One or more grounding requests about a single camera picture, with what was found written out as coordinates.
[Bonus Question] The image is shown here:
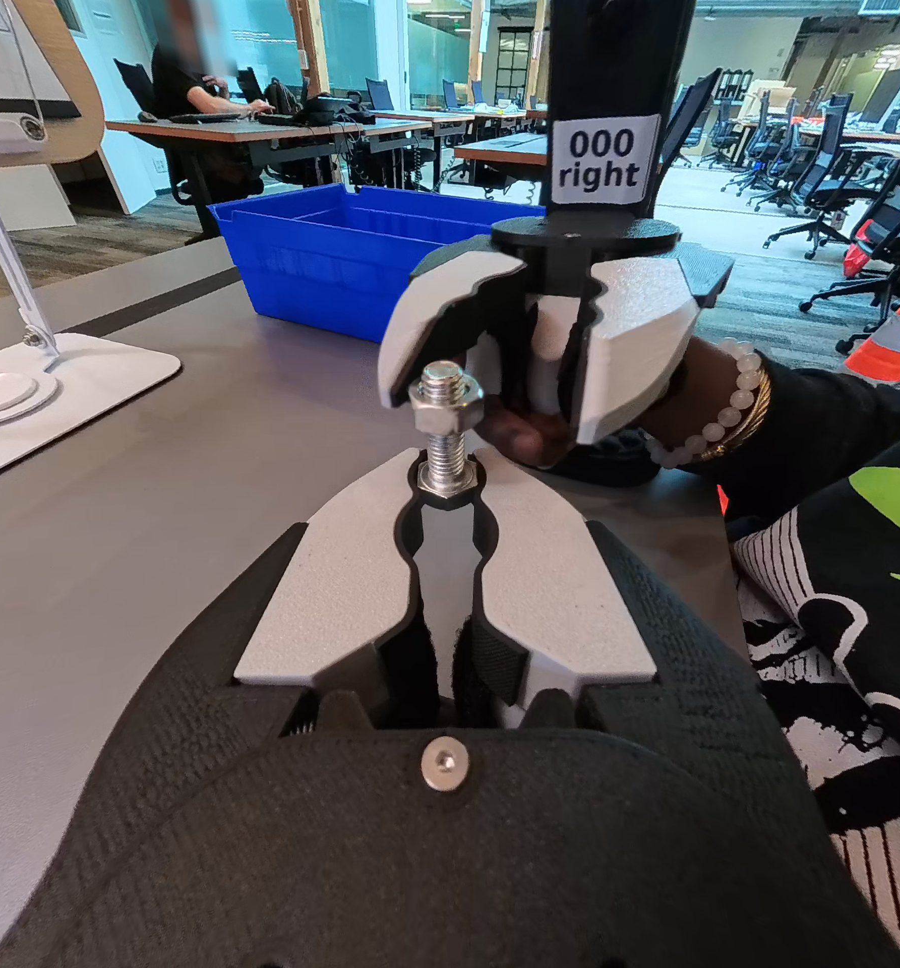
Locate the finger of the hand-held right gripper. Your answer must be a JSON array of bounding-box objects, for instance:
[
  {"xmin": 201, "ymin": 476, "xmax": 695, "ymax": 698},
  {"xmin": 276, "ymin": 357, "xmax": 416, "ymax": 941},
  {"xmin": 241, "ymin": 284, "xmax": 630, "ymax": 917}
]
[
  {"xmin": 378, "ymin": 251, "xmax": 528, "ymax": 409},
  {"xmin": 574, "ymin": 257, "xmax": 700, "ymax": 446}
]

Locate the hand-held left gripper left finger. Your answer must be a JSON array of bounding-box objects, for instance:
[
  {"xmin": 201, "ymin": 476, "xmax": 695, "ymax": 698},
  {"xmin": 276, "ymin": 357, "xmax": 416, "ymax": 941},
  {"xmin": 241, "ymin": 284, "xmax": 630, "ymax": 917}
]
[{"xmin": 234, "ymin": 448, "xmax": 428, "ymax": 688}]

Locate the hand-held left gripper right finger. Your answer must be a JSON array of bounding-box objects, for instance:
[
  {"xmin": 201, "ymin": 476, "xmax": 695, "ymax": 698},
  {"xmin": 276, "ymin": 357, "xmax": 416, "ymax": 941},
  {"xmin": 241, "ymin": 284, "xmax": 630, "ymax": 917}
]
[{"xmin": 472, "ymin": 447, "xmax": 660, "ymax": 709}]

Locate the blue plastic bin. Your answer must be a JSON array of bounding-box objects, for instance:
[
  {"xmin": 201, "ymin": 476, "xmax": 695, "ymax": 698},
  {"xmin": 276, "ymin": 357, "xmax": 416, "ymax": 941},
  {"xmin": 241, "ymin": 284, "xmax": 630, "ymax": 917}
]
[{"xmin": 208, "ymin": 184, "xmax": 545, "ymax": 345}]

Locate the silver hex nut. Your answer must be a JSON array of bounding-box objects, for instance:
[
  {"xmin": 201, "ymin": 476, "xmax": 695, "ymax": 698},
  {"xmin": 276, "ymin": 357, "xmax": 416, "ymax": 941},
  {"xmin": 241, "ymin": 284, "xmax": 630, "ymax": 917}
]
[{"xmin": 408, "ymin": 380, "xmax": 486, "ymax": 434}]

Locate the large silver hex bolt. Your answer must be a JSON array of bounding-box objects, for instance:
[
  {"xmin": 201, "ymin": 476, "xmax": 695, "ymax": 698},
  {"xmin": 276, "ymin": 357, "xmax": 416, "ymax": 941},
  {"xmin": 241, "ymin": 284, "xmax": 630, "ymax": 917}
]
[{"xmin": 417, "ymin": 361, "xmax": 483, "ymax": 504}]

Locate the person's right forearm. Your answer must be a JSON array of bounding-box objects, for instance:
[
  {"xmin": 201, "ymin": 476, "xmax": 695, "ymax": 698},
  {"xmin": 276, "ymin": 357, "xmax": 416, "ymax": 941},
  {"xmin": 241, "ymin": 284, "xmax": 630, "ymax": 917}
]
[{"xmin": 684, "ymin": 351, "xmax": 900, "ymax": 523}]

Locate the person's right hand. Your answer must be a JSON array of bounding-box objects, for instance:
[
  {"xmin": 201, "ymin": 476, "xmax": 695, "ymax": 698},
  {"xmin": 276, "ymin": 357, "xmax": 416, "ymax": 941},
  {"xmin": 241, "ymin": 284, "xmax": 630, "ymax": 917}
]
[{"xmin": 472, "ymin": 340, "xmax": 725, "ymax": 470}]

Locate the wooden office desk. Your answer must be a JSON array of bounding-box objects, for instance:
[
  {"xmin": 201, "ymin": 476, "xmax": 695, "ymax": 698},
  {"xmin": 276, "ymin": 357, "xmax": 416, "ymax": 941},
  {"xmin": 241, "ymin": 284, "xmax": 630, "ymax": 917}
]
[
  {"xmin": 105, "ymin": 113, "xmax": 432, "ymax": 243},
  {"xmin": 453, "ymin": 132, "xmax": 549, "ymax": 201}
]

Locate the black honeycomb wrist pad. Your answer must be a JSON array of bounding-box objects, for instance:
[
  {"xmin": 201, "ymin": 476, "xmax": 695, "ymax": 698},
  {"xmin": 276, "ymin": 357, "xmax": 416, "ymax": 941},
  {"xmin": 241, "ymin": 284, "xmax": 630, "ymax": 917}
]
[{"xmin": 548, "ymin": 431, "xmax": 661, "ymax": 487}]

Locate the gold bangle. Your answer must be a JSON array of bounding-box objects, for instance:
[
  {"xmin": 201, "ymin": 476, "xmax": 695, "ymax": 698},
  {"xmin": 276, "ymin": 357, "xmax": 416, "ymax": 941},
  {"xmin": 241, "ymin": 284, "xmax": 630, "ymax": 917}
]
[{"xmin": 695, "ymin": 363, "xmax": 773, "ymax": 462}]

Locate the row of black office chairs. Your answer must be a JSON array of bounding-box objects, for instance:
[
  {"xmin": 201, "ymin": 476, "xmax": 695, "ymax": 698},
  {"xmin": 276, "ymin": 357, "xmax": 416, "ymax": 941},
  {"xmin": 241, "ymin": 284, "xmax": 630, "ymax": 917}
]
[{"xmin": 677, "ymin": 68, "xmax": 900, "ymax": 356}]

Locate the white document stand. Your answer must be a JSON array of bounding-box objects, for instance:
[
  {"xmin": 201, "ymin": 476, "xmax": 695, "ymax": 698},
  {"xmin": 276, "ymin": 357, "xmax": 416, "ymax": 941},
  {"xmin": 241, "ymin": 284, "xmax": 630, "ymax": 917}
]
[{"xmin": 0, "ymin": 113, "xmax": 182, "ymax": 489}]

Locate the black office chair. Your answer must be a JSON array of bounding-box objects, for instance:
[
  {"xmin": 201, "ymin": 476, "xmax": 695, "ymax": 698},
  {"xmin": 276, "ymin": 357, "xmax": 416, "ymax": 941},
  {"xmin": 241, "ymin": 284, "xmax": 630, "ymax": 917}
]
[{"xmin": 113, "ymin": 59, "xmax": 194, "ymax": 205}]

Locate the instruction sign board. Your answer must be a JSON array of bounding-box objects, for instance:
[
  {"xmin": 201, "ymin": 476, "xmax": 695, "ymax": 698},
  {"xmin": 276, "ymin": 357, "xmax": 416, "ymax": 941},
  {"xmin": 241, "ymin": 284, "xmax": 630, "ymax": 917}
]
[{"xmin": 11, "ymin": 0, "xmax": 106, "ymax": 171}]

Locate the white bead bracelet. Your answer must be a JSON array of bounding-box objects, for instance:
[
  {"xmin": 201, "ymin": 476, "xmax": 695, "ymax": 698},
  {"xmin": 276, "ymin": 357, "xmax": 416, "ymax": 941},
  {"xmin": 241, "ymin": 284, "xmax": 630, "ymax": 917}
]
[{"xmin": 645, "ymin": 338, "xmax": 762, "ymax": 467}]

